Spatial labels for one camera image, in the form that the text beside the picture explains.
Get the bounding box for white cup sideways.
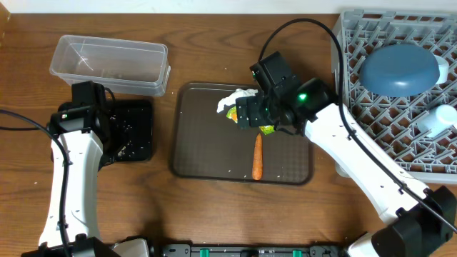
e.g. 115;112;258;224
417;104;456;138

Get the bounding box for yellow green snack wrapper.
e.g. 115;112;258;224
226;106;275;135

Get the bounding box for grey dishwasher rack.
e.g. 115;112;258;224
333;9;456;184

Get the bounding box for pile of white rice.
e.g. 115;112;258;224
110;114;152;162

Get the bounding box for dark brown serving tray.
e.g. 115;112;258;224
170;82;314;186

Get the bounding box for light blue bowl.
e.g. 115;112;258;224
435;55;449;84

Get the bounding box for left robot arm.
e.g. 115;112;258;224
27;81;153;256

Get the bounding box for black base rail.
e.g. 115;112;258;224
156;243;343;257

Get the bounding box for black rectangular bin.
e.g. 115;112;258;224
56;99;155;166

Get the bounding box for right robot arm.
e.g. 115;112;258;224
235;79;456;256

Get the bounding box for dark blue plate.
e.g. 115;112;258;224
359;44;440;97

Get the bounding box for orange carrot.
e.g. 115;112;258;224
251;133;263;181

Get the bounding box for clear plastic bin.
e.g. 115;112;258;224
49;35;171;97

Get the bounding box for crumpled white tissue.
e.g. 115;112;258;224
216;89;258;113

